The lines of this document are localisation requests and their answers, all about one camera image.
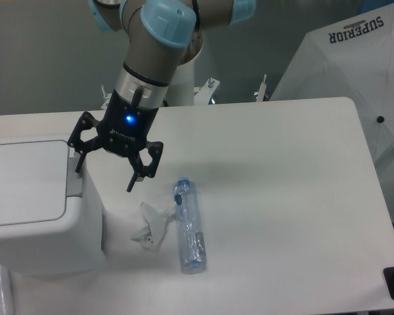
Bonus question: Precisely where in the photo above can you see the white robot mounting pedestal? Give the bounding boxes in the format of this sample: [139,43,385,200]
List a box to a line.
[163,52,196,107]

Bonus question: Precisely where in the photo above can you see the crushed clear plastic bottle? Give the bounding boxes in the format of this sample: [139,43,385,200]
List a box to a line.
[173,177,207,274]

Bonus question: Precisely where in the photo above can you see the white metal base frame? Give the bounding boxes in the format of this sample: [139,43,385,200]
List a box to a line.
[101,75,271,110]

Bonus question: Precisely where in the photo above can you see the white umbrella with lettering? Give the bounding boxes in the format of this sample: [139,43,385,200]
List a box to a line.
[271,3,394,170]

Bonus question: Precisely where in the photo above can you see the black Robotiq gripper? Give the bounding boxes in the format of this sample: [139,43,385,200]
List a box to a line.
[67,89,165,193]

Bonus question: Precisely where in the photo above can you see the white push-lid trash can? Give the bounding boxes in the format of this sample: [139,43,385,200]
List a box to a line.
[0,134,106,276]

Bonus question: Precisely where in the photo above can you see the crumpled white tissue paper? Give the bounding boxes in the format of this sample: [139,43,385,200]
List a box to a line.
[130,201,176,252]

